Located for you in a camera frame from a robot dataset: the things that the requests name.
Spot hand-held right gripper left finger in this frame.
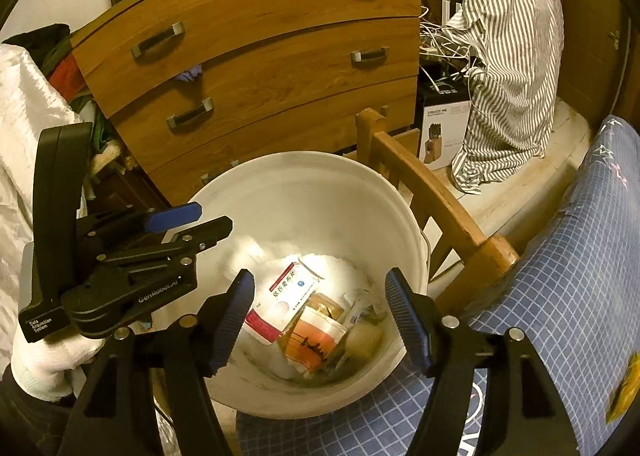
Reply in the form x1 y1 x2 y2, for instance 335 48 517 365
57 269 256 456

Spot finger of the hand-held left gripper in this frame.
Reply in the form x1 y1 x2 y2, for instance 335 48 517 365
75 203 203 257
97 216 234 289

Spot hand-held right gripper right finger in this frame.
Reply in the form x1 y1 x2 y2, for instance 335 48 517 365
384 267 583 456

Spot white medicine box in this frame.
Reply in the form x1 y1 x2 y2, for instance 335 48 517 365
244 260 322 345

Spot orange and white packet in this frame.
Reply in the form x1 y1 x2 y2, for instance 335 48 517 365
279 309 349 378

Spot white bucket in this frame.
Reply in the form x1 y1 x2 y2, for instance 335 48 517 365
151 151 432 420

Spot yellow snack packet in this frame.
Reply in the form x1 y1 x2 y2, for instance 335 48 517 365
606 352 640 425

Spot person's left forearm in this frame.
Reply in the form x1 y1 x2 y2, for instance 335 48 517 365
0 366 81 456

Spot person's left hand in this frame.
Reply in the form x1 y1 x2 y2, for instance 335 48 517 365
10 320 109 403

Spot light wooden chair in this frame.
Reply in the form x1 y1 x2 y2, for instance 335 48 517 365
355 108 522 317

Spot pile of clothes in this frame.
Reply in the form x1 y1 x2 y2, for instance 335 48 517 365
2 24 123 172

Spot blue star printed blanket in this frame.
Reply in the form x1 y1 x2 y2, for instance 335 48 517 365
235 114 640 456

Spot blue cloth in drawer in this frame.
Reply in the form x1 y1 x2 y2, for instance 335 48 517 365
175 64 203 86

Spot wooden chest of drawers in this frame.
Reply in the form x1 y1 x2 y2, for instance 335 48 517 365
69 0 422 207

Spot knife block carton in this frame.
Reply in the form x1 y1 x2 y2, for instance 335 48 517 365
416 84 472 170

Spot grey striped cloth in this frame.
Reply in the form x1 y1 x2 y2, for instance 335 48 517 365
439 0 569 195

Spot brown wooden door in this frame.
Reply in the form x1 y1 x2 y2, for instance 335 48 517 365
559 0 632 114

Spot white cables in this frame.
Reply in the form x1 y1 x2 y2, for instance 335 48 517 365
419 0 483 84

